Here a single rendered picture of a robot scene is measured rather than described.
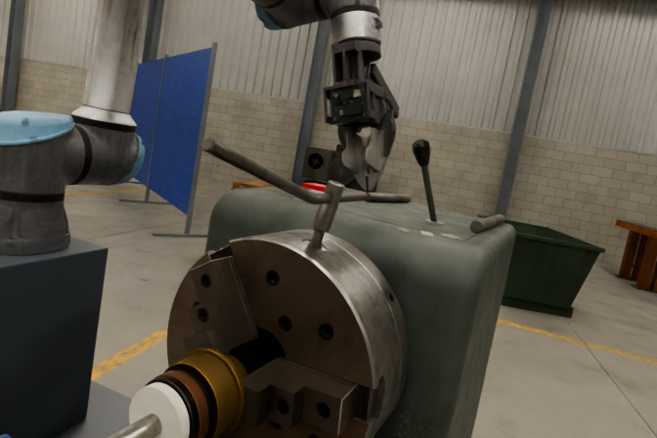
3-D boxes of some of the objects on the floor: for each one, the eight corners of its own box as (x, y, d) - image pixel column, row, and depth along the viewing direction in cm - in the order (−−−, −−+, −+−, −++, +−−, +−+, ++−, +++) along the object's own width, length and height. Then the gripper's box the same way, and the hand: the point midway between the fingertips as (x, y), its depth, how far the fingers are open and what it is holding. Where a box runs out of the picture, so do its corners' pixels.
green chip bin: (464, 275, 593) (477, 214, 585) (534, 288, 589) (548, 227, 581) (496, 310, 460) (513, 232, 452) (586, 328, 456) (605, 248, 448)
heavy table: (603, 268, 868) (615, 218, 858) (628, 273, 857) (640, 223, 847) (636, 288, 713) (651, 229, 703) (668, 295, 702) (683, 235, 692)
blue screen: (98, 179, 838) (113, 56, 816) (142, 183, 886) (157, 66, 864) (153, 236, 510) (182, 31, 488) (218, 237, 558) (246, 52, 536)
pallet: (252, 198, 955) (255, 179, 950) (288, 206, 937) (292, 186, 933) (227, 202, 833) (230, 181, 829) (269, 212, 815) (272, 189, 811)
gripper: (314, 46, 63) (322, 192, 63) (372, 32, 59) (381, 188, 59) (340, 62, 71) (347, 192, 71) (393, 50, 67) (401, 188, 67)
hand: (370, 182), depth 67 cm, fingers closed
